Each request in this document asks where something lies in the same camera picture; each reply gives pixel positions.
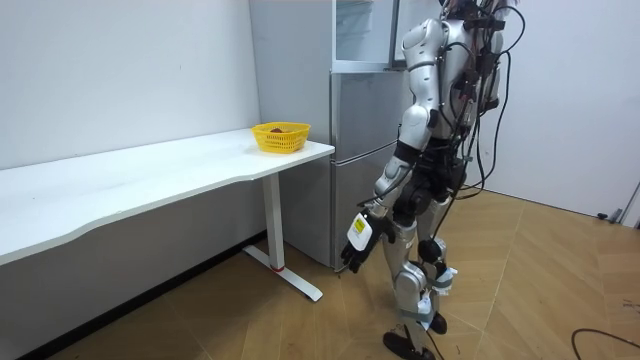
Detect white desk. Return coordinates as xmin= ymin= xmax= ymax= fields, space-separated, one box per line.
xmin=0 ymin=127 xmax=336 ymax=303

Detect black door stopper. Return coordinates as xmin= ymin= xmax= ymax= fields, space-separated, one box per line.
xmin=596 ymin=207 xmax=624 ymax=224

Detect robot legs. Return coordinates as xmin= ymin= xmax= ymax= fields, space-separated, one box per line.
xmin=382 ymin=192 xmax=460 ymax=360

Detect cable bundle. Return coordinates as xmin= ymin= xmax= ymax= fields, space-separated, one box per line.
xmin=440 ymin=0 xmax=519 ymax=13

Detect yellow plastic basket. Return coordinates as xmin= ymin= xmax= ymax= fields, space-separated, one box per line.
xmin=250 ymin=121 xmax=312 ymax=154

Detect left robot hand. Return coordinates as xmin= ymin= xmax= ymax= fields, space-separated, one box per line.
xmin=340 ymin=209 xmax=397 ymax=275

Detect grey fridge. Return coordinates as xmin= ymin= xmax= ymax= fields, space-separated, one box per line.
xmin=248 ymin=0 xmax=417 ymax=272

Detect robot body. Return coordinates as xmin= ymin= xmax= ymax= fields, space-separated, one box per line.
xmin=402 ymin=0 xmax=527 ymax=229

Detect black floor cable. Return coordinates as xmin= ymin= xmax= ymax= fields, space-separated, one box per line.
xmin=570 ymin=327 xmax=640 ymax=360

